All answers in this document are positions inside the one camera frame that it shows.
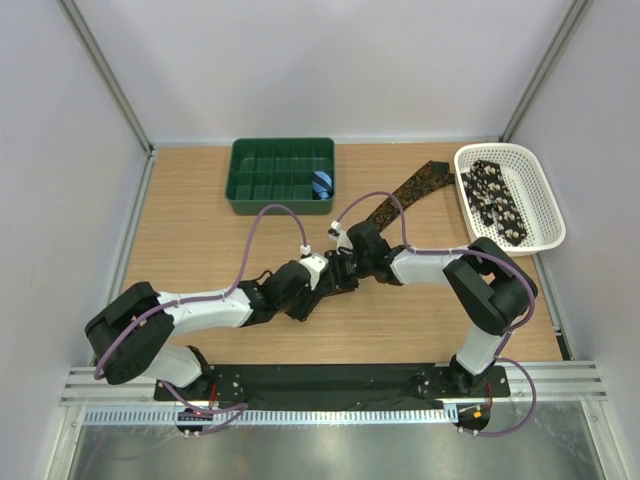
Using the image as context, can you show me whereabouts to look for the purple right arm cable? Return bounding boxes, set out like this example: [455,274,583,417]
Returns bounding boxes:
[332,191,539,439]

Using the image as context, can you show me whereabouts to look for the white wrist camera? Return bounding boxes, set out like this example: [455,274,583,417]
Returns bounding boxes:
[298,244,328,290]
[328,220,353,250]

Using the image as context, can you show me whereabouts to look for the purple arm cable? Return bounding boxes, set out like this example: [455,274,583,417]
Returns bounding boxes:
[93,203,314,384]
[332,191,539,439]

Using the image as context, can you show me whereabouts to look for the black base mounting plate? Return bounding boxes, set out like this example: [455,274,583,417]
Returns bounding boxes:
[179,363,511,412]

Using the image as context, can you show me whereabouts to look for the black tie with gold keys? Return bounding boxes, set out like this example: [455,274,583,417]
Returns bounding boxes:
[367,161,455,233]

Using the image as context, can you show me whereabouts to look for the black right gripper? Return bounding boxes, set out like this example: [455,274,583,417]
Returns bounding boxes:
[319,249,372,298]

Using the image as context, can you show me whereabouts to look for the black tie with white pattern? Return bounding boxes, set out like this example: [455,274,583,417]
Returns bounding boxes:
[461,160,528,246]

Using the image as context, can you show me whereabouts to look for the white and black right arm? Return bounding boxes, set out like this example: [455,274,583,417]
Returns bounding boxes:
[327,221,538,396]

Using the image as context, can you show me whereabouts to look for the rolled blue striped tie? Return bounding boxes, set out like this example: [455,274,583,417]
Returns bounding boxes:
[311,171,333,200]

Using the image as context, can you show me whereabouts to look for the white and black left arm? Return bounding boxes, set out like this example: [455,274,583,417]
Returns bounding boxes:
[85,254,328,400]

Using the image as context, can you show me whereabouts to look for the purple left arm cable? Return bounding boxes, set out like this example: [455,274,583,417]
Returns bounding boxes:
[93,203,314,384]

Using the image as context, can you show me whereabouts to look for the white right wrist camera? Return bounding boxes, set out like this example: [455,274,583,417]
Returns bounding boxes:
[328,220,353,250]

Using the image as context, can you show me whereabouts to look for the white slotted cable duct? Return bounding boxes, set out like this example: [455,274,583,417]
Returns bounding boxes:
[83,404,458,427]

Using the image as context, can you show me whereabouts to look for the white perforated plastic basket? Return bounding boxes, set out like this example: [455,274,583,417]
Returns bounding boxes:
[454,143,566,256]

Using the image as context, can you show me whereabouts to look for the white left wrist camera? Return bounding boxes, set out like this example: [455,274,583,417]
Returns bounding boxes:
[298,244,328,290]

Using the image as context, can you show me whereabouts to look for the green divided organizer tray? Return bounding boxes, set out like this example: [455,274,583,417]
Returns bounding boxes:
[225,137,337,216]

